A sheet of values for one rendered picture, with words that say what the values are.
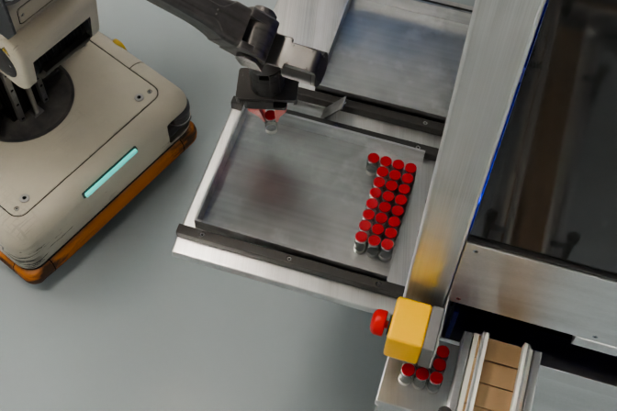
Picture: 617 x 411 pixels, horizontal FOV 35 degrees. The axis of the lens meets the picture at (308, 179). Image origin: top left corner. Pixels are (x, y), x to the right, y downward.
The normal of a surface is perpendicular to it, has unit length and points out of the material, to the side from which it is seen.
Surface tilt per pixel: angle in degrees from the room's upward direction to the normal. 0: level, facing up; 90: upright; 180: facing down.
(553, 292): 90
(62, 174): 0
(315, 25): 0
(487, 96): 90
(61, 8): 8
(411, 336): 0
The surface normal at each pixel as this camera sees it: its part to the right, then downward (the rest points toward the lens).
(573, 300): -0.29, 0.81
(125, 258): 0.02, -0.52
